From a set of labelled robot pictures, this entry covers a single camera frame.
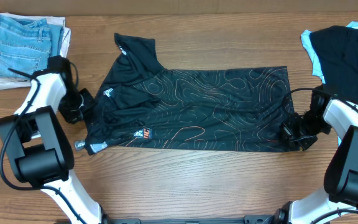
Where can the plain black t-shirt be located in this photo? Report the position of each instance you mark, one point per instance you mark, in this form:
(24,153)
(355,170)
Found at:
(337,50)

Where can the light blue t-shirt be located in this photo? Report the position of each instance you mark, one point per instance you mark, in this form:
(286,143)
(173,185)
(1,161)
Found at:
(306,42)

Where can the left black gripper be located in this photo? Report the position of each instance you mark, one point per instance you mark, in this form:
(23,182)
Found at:
(75,117)

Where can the black cycling jersey orange lines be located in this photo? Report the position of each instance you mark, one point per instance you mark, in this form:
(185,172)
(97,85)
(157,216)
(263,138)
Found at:
(142,104)

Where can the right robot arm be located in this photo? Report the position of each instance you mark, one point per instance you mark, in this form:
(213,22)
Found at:
(339,194)

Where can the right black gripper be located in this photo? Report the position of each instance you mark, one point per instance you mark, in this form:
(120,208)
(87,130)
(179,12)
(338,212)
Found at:
(288,128)

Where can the folded white cloth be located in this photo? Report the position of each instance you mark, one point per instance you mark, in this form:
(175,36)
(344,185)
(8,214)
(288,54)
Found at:
(23,82)

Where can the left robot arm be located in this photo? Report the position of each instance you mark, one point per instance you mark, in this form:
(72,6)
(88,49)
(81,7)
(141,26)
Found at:
(36,154)

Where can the folded blue jeans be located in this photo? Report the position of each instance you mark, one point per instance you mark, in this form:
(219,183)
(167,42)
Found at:
(26,45)

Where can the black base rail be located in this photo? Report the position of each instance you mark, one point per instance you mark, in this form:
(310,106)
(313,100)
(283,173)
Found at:
(248,219)

